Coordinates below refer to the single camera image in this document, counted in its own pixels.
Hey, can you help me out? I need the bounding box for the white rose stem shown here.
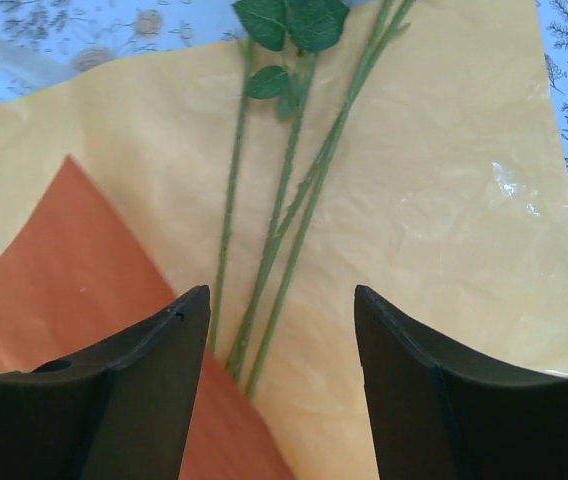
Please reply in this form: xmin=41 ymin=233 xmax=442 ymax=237
xmin=245 ymin=0 xmax=416 ymax=399

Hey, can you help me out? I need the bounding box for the orange wrapping paper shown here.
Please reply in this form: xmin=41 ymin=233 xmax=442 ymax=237
xmin=0 ymin=1 xmax=568 ymax=479

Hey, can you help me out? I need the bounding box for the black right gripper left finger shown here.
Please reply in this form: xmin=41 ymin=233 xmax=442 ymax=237
xmin=0 ymin=285 xmax=210 ymax=480

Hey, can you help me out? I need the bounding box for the floral patterned table mat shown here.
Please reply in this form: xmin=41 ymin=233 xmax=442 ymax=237
xmin=0 ymin=1 xmax=568 ymax=371

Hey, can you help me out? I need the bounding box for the pink rose stem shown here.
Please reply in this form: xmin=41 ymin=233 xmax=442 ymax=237
xmin=226 ymin=1 xmax=350 ymax=381
xmin=208 ymin=1 xmax=286 ymax=353

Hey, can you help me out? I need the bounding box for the cream printed ribbon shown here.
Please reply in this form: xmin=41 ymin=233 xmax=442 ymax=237
xmin=0 ymin=38 xmax=78 ymax=90

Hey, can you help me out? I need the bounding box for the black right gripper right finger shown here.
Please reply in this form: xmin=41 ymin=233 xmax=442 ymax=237
xmin=354 ymin=285 xmax=568 ymax=480

